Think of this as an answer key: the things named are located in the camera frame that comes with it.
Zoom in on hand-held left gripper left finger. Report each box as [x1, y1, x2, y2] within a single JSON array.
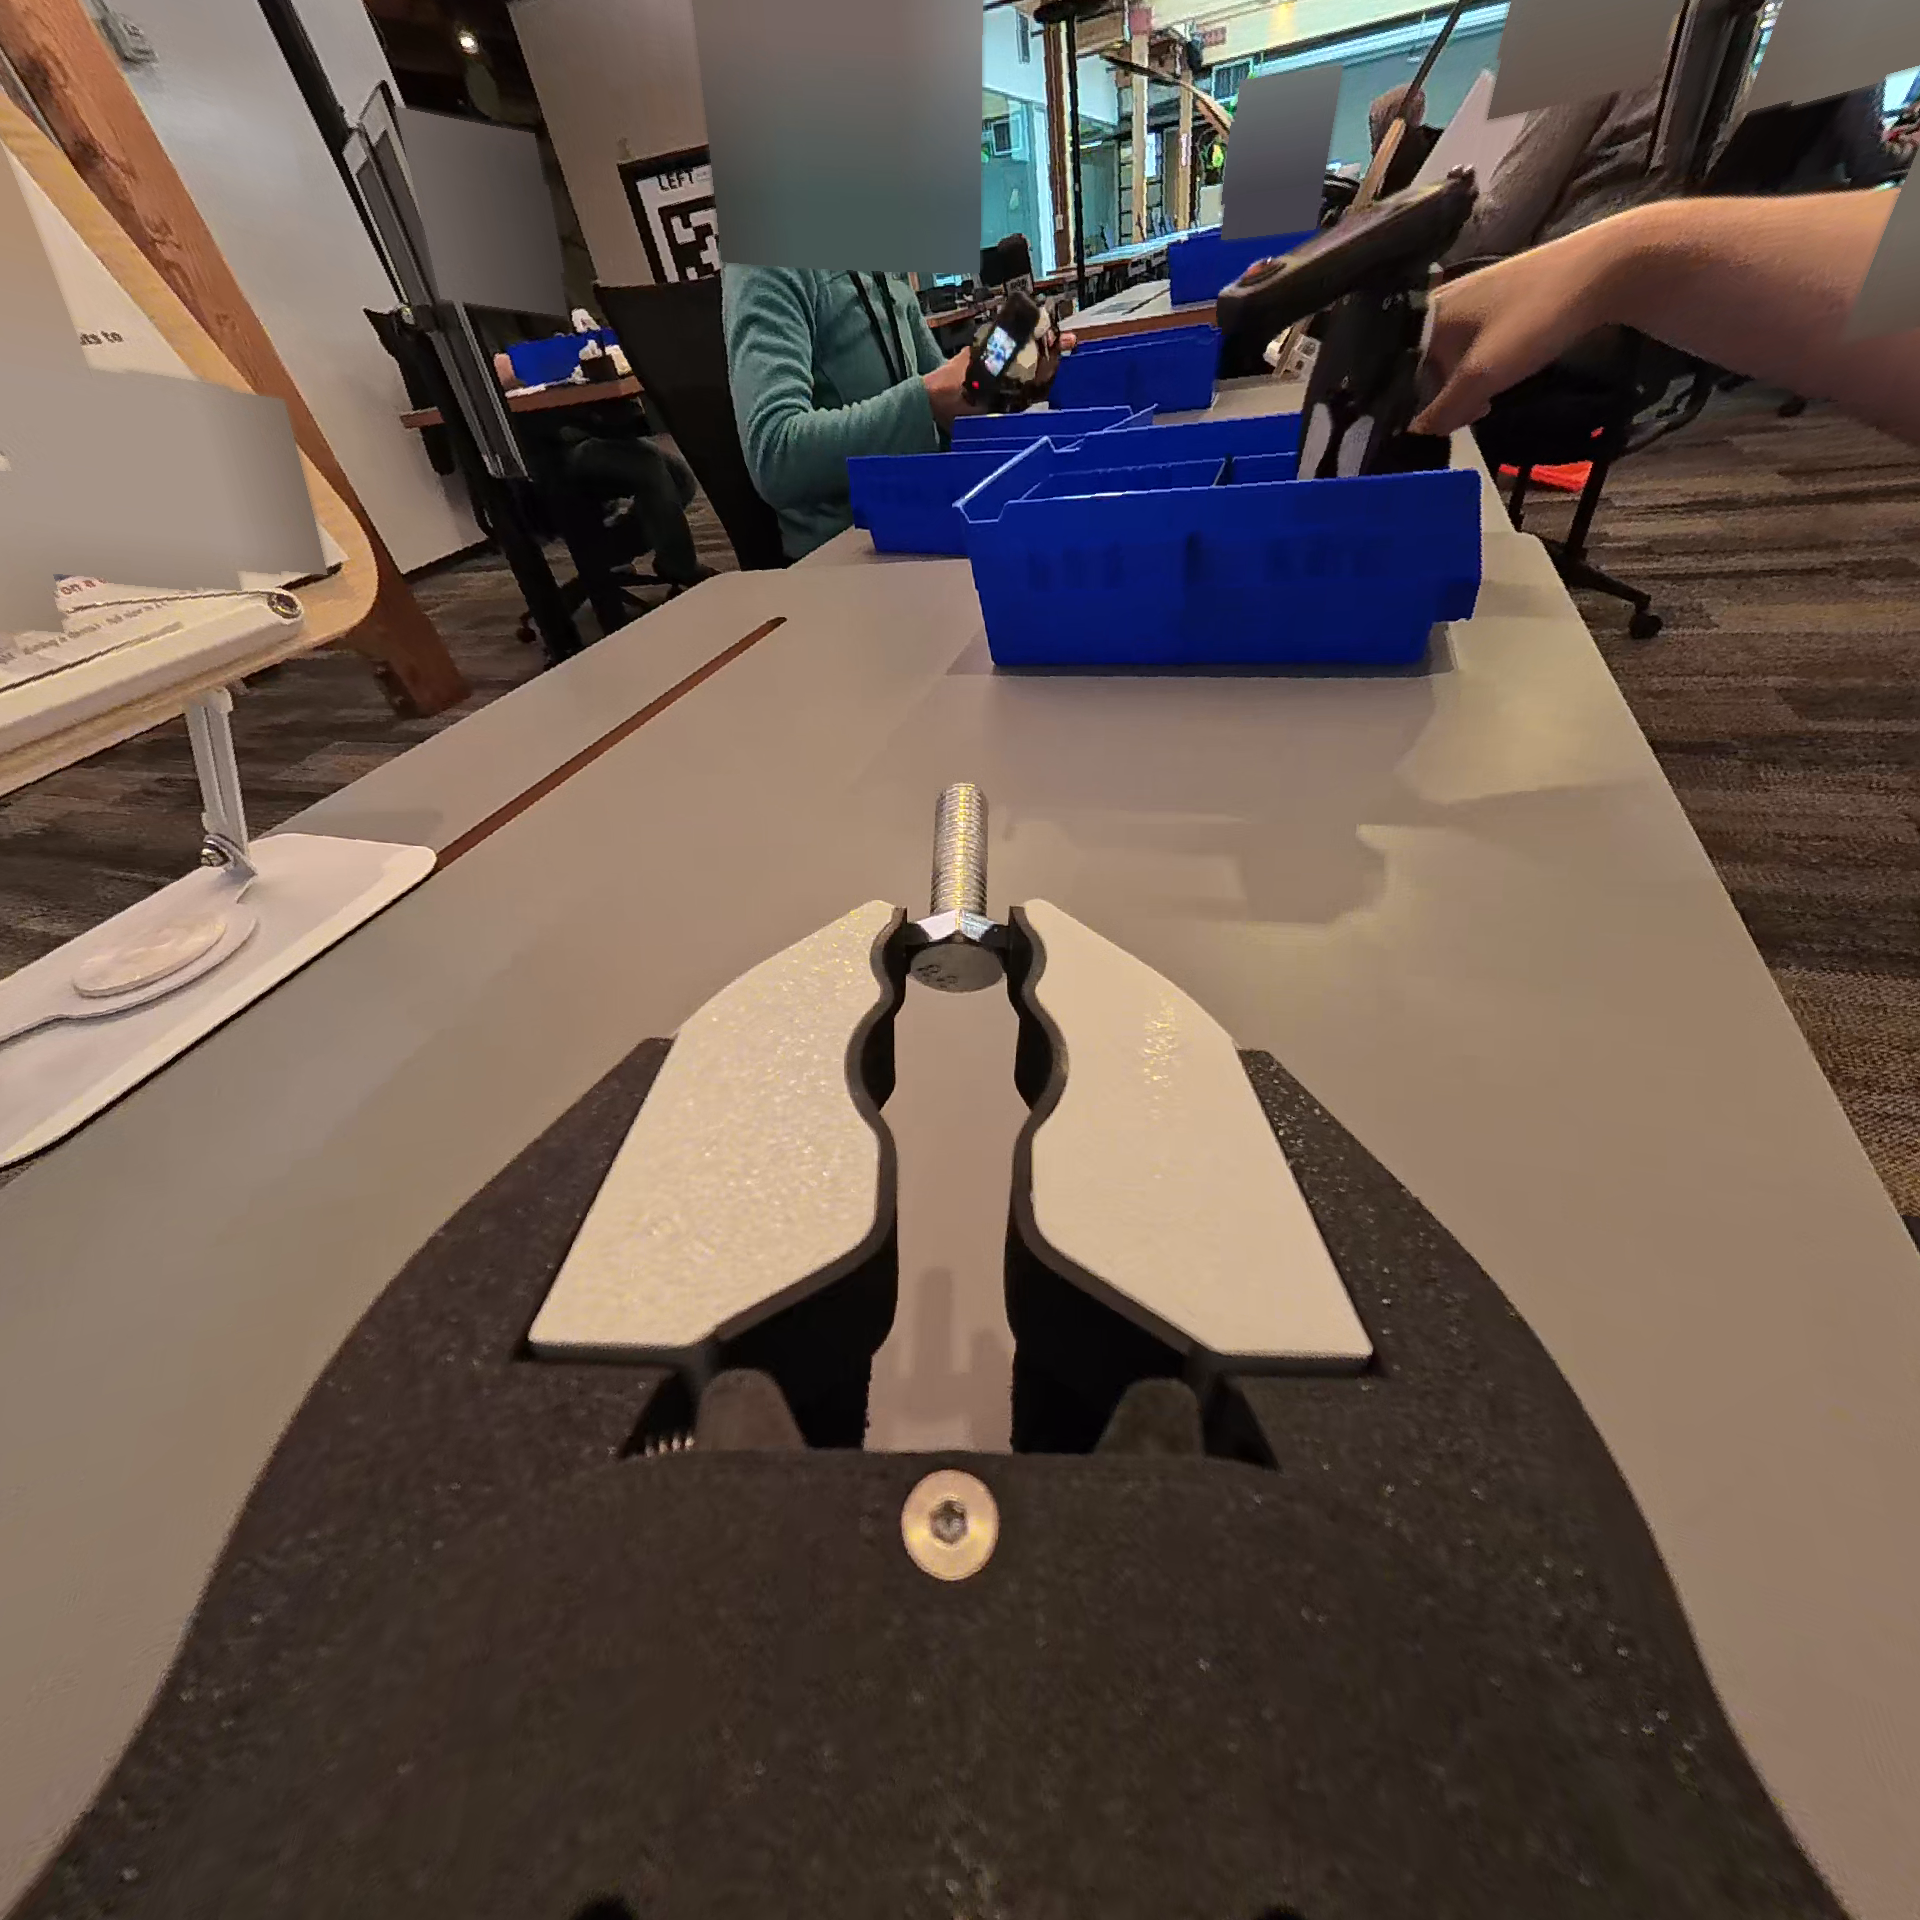
[[523, 905, 905, 1449]]

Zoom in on person's right forearm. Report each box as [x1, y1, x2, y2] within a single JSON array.
[[1606, 181, 1920, 414]]

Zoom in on black white marker sign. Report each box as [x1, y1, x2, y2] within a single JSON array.
[[619, 141, 726, 289]]

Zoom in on metal frame stand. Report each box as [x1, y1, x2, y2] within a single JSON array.
[[258, 0, 577, 653]]

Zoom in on person's right hand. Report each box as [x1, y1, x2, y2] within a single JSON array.
[[1411, 220, 1646, 440]]

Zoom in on silver hex bolt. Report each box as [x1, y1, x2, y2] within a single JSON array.
[[907, 780, 1020, 996]]

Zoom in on wooden support post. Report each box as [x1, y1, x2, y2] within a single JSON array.
[[0, 0, 474, 720]]

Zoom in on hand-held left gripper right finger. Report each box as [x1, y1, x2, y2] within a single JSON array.
[[1003, 905, 1378, 1452]]

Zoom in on black office chair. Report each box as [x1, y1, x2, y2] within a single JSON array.
[[1487, 345, 1671, 642], [594, 277, 793, 575]]

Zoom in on instruction poster board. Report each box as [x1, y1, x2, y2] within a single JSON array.
[[0, 90, 382, 802]]

